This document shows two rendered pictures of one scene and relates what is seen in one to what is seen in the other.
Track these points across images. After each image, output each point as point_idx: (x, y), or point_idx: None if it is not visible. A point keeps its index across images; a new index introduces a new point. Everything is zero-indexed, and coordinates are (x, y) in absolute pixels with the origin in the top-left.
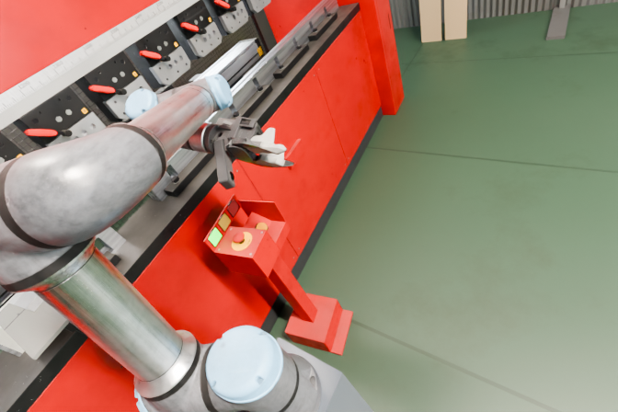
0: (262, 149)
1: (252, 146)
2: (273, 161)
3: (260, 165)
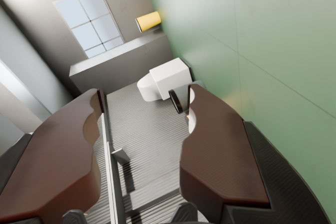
0: (52, 123)
1: (9, 163)
2: (193, 123)
3: (309, 191)
